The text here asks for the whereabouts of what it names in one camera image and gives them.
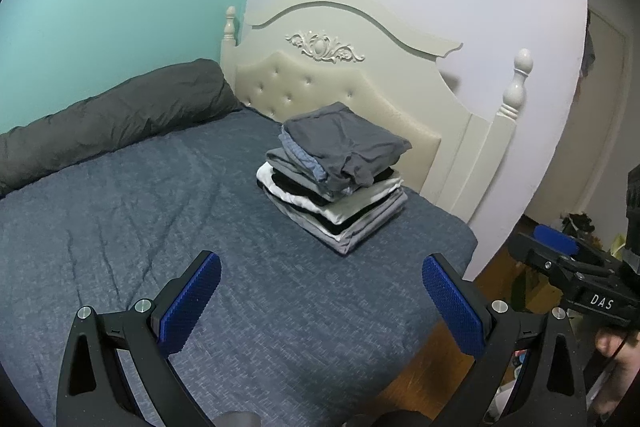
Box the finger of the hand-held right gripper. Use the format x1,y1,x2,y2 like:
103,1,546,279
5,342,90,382
533,225,581,256
515,232,577,289

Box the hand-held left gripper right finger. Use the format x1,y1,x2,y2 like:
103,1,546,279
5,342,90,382
421,252,588,427

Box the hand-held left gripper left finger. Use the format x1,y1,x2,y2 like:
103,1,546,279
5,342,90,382
56,250,223,427

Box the stack of clothes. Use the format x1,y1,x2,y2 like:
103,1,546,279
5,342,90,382
256,132,408,257

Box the dark grey shorts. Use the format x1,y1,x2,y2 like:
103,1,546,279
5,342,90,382
282,102,413,188

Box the person's right hand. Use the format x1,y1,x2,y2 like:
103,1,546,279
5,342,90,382
595,327,640,405

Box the colourful floor clutter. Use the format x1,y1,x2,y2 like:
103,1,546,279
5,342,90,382
560,212,626,258

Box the blue patterned bedspread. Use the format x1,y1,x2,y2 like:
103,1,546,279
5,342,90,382
0,107,478,427

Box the dark hanging cloth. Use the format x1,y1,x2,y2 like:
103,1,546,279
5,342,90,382
580,9,597,78

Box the dark grey rolled duvet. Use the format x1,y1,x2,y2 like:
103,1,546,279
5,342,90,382
0,58,243,200

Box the cream tufted headboard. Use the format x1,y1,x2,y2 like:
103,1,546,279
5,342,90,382
220,0,535,228

